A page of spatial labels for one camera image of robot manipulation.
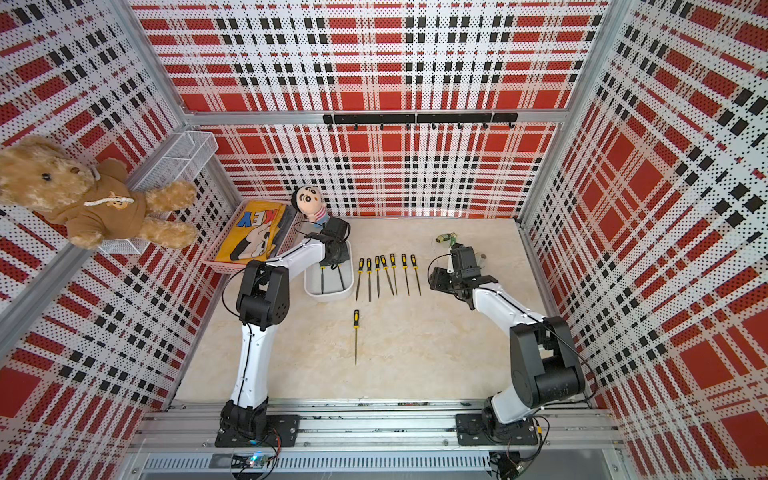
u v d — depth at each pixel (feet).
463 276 2.32
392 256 3.56
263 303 2.02
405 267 3.52
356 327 3.03
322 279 3.36
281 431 2.41
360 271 3.49
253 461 2.27
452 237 3.78
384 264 3.53
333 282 3.31
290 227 3.56
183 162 2.85
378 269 3.51
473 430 2.37
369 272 3.44
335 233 2.85
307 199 3.55
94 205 1.79
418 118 2.90
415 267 3.52
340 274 3.43
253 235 3.54
